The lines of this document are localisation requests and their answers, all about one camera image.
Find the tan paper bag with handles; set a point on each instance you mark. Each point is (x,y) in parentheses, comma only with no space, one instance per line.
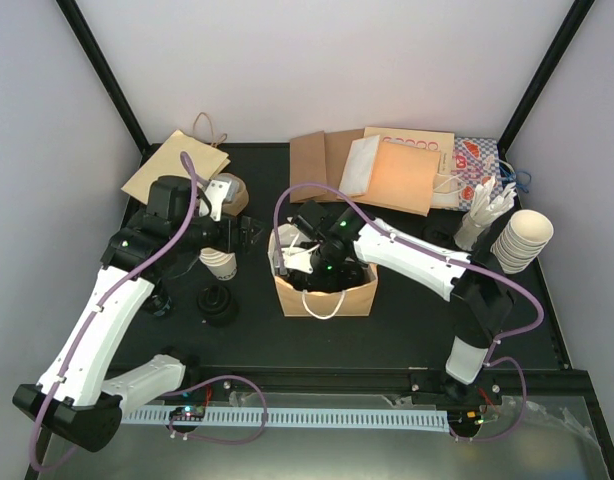
(207,161)

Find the black frame post right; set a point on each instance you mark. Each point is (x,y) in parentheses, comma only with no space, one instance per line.
(564,36)

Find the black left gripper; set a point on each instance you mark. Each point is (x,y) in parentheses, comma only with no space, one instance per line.
(244,244)

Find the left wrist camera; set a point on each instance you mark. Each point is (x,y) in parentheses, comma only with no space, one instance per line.
(216,193)

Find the beige bag with red circles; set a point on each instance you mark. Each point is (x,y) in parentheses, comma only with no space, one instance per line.
(429,140)

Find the blue checkered paper bag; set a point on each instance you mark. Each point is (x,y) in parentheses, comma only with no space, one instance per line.
(476,161)

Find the stack of white paper cups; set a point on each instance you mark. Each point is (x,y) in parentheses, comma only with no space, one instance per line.
(221,265)

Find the black frame post left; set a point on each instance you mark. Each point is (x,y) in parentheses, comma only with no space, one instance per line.
(87,40)

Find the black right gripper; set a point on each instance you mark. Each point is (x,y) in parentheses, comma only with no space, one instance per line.
(330,282)

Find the white paper bag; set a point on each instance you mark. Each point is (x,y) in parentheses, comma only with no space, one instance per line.
(356,177)

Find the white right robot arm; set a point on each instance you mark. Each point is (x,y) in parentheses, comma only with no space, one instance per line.
(479,303)

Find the stack of pulp cup carriers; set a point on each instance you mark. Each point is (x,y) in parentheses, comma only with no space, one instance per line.
(237,198)

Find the brown kraft paper bag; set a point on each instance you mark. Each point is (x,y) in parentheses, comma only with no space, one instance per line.
(320,157)

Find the black frame post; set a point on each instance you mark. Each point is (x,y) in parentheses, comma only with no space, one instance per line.
(87,40)
(564,36)

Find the stack of black cup lids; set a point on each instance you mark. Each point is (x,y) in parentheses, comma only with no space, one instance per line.
(437,235)

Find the light blue cable duct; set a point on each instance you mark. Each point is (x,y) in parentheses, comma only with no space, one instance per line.
(369,419)

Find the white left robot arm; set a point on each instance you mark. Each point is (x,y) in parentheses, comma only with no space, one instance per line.
(74,399)

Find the orange paper bag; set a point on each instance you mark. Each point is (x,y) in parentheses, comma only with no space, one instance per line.
(402,179)
(345,291)

